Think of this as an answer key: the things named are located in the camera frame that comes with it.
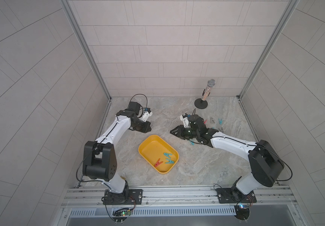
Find glittery stand with black base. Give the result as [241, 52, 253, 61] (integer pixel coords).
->
[194, 79, 216, 109]

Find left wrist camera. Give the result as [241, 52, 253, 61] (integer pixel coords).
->
[127, 101, 142, 115]

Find aluminium front rail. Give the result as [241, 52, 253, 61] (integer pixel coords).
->
[62, 185, 297, 208]

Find yellow plastic storage box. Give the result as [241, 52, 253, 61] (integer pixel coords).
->
[138, 135, 179, 174]

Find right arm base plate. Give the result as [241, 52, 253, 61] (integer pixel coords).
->
[214, 187, 257, 204]

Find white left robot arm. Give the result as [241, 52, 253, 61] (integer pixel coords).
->
[81, 108, 153, 194]

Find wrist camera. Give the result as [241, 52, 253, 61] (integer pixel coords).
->
[180, 113, 191, 128]
[127, 101, 142, 115]

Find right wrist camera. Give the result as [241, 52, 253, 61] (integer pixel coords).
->
[180, 113, 191, 128]

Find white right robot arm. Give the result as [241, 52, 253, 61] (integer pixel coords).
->
[170, 115, 285, 199]

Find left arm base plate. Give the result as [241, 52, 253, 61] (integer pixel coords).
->
[101, 189, 143, 205]

